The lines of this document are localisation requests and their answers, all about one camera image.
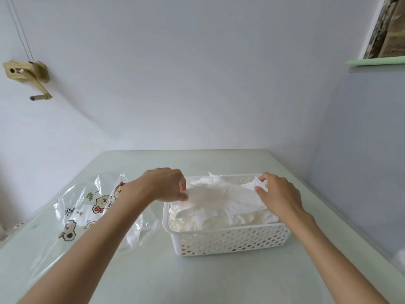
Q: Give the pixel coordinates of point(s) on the person's right hand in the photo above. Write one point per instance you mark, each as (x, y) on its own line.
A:
(281, 199)

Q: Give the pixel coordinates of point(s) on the pale green shelf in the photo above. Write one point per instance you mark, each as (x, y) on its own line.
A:
(376, 61)

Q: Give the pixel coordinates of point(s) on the brass wall crank winch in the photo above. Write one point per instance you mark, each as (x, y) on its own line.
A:
(39, 71)

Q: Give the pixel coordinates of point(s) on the white radiator valve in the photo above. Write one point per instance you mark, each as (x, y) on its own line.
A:
(19, 225)

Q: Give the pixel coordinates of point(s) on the white perforated plastic basket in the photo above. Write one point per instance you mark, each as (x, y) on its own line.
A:
(234, 243)

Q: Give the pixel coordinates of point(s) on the clear bear-print plastic bag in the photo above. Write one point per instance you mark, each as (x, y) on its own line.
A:
(95, 199)

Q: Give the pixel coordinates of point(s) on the stack of white gloves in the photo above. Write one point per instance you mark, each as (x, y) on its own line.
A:
(196, 224)

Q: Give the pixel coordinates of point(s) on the person's left hand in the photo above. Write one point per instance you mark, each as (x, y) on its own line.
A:
(164, 185)

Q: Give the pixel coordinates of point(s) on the person's left forearm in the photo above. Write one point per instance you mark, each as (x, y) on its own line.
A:
(82, 253)

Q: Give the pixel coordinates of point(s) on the person's right forearm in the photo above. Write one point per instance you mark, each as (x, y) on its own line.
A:
(338, 262)

